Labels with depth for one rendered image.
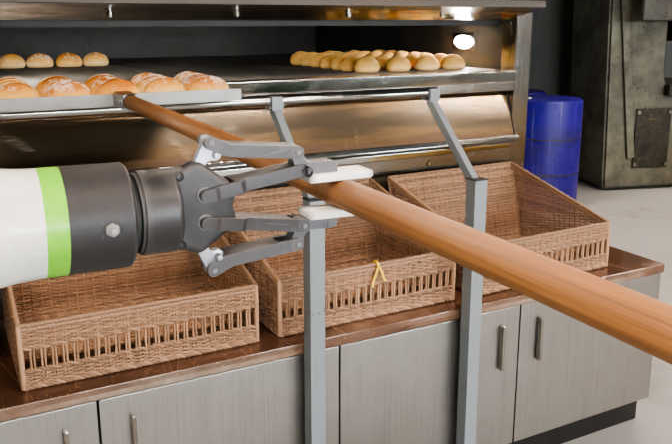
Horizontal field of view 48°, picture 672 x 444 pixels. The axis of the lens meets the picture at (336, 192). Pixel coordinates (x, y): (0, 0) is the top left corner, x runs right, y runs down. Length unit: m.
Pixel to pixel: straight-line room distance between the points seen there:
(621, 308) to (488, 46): 2.51
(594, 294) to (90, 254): 0.39
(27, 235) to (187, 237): 0.14
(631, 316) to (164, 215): 0.38
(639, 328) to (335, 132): 2.02
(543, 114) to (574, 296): 5.03
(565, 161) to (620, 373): 3.07
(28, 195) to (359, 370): 1.49
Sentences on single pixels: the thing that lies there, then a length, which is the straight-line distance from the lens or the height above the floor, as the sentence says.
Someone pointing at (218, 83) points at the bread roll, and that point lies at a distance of 1.78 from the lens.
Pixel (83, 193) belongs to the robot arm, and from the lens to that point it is 0.64.
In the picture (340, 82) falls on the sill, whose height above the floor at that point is 1.17.
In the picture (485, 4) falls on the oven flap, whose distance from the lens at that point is 2.53.
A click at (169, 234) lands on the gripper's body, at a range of 0.66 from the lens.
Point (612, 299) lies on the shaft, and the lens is 0.47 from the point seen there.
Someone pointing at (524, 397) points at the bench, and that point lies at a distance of 2.43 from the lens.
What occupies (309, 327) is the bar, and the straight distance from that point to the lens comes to 1.84.
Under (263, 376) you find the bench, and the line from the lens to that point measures 1.89.
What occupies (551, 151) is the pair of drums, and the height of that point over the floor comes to 0.45.
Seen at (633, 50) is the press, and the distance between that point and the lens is 6.44.
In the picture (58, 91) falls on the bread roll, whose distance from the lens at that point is 1.71.
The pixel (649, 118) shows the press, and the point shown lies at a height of 0.59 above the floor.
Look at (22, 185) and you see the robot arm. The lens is 0.64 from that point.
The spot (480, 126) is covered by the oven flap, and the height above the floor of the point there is 0.99.
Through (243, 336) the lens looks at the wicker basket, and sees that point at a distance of 1.89.
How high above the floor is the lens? 1.36
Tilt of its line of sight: 13 degrees down
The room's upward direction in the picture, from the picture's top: straight up
